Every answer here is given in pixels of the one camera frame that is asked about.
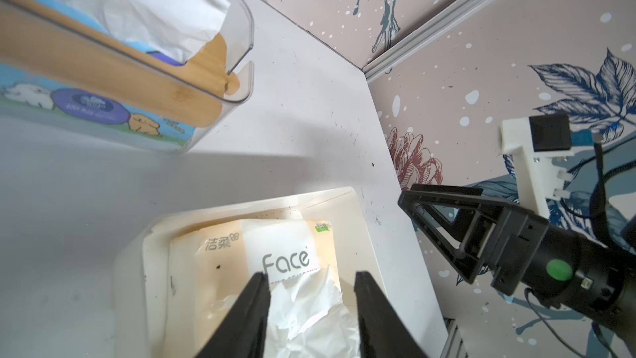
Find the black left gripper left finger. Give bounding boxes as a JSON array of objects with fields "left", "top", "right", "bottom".
[{"left": 195, "top": 273, "right": 271, "bottom": 358}]

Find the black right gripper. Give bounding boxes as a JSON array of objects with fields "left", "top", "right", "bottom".
[{"left": 398, "top": 184, "right": 549, "bottom": 296}]

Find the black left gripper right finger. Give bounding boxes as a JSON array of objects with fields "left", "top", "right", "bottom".
[{"left": 354, "top": 271, "right": 427, "bottom": 358}]

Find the white tissue paper pack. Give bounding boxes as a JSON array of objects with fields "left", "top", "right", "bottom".
[{"left": 161, "top": 217, "right": 361, "bottom": 358}]

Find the white plastic tissue box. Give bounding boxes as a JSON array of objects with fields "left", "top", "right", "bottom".
[{"left": 113, "top": 187, "right": 384, "bottom": 357}]

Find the clear plastic tissue box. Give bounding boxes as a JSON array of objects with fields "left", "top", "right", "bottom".
[{"left": 1, "top": 0, "right": 254, "bottom": 152}]

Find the blue tissue paper pack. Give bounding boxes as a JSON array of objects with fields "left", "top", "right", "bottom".
[{"left": 1, "top": 0, "right": 209, "bottom": 152}]

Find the bamboo tissue box lid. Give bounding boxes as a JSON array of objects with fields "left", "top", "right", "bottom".
[{"left": 1, "top": 0, "right": 250, "bottom": 128}]

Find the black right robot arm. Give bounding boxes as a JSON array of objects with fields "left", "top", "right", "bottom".
[{"left": 398, "top": 185, "right": 635, "bottom": 346}]

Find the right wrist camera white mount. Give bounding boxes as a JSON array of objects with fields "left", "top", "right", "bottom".
[{"left": 500, "top": 113, "right": 602, "bottom": 219}]

